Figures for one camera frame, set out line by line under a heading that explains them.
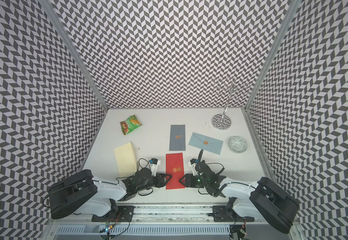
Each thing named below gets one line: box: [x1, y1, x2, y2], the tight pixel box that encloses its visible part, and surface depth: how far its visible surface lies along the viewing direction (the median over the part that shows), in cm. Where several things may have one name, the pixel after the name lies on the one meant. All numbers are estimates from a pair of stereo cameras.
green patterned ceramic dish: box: [228, 136, 248, 154], surface depth 97 cm
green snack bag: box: [119, 114, 142, 135], surface depth 107 cm
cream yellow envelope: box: [114, 142, 137, 177], surface depth 94 cm
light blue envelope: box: [188, 132, 224, 155], surface depth 104 cm
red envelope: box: [166, 152, 186, 190], surface depth 90 cm
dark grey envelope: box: [169, 124, 186, 151], surface depth 104 cm
